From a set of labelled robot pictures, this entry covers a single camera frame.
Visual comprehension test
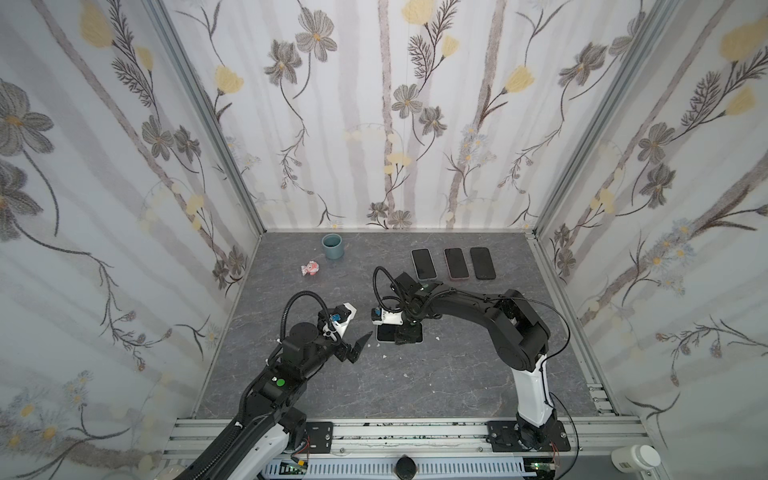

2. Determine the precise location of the clear teal phone case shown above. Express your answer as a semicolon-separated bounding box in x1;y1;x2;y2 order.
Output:
376;324;423;345

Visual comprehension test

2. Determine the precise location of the light blue phone case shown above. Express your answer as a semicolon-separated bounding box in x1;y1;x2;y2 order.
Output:
411;248;438;281

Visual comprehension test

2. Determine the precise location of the purple-edged smartphone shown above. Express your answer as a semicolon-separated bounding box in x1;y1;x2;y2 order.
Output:
445;248;469;279

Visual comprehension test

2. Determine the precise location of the black phone case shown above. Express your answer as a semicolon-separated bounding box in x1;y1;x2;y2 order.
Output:
469;246;497;281

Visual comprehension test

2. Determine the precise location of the blue-edged smartphone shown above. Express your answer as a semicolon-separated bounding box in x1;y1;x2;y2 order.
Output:
376;324;397;343

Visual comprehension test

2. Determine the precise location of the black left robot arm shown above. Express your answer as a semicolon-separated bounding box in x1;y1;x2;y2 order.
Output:
177;290;370;479

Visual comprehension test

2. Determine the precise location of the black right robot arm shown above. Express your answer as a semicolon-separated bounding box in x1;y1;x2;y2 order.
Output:
371;266;562;451

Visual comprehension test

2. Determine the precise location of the pink pig figurine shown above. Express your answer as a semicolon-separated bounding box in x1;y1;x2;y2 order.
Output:
301;261;320;276

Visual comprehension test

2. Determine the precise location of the teal ceramic cup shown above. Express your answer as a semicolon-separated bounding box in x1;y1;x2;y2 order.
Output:
321;233;345;260

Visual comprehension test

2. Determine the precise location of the white cylinder device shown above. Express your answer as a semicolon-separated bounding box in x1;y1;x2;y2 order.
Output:
611;444;661;474

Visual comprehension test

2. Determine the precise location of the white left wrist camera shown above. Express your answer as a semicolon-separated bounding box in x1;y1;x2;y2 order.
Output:
319;303;357;341

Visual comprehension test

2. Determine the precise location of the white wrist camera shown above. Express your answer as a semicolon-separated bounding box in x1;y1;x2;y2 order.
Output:
319;303;357;341
371;307;403;326

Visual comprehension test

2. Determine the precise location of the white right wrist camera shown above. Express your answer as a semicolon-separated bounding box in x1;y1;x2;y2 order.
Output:
371;307;403;326

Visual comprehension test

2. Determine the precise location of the black knob on rail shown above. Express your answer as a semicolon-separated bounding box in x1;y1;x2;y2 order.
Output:
393;455;418;480

